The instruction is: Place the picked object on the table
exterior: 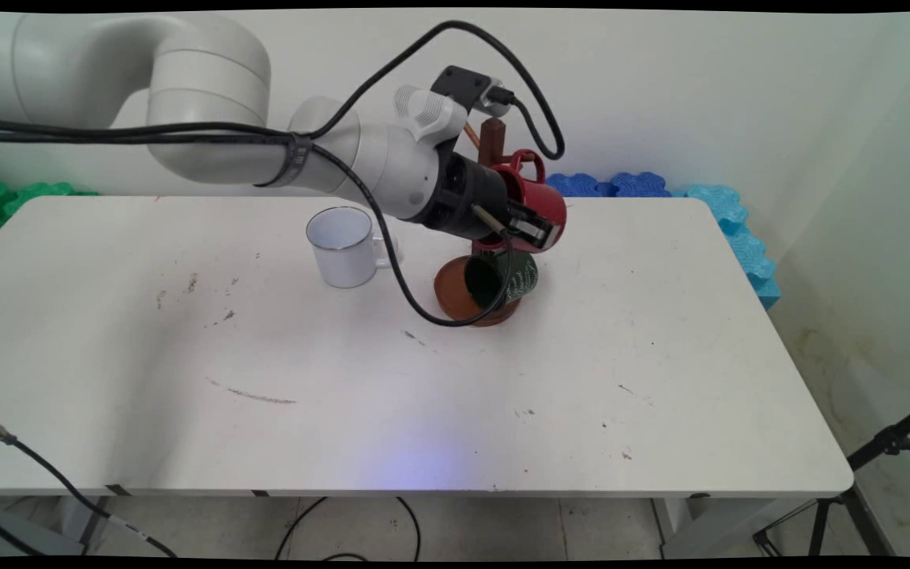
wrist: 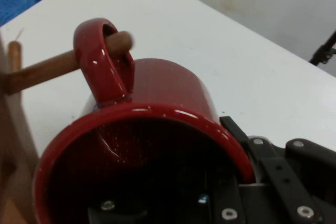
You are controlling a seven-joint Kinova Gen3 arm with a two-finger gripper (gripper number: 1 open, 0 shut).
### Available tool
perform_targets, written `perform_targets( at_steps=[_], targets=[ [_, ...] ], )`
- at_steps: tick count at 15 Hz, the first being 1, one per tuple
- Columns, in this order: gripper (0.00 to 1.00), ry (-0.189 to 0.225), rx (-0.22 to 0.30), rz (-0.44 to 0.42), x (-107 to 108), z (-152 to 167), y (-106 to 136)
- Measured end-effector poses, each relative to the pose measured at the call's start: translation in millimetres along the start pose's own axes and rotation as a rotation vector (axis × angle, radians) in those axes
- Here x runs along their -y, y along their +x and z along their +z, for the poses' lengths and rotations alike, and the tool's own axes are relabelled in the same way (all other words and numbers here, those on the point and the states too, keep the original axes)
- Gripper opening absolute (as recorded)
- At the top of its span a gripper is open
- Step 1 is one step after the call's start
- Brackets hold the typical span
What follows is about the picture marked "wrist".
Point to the red enamel mug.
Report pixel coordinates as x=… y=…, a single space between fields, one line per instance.
x=170 y=85

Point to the black camera tripod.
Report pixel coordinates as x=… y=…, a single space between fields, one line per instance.
x=324 y=49

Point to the brown wooden mug tree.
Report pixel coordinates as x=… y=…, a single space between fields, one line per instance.
x=47 y=69

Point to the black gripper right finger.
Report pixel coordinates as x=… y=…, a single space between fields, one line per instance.
x=286 y=179

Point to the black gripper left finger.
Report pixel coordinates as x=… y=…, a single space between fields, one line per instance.
x=118 y=212

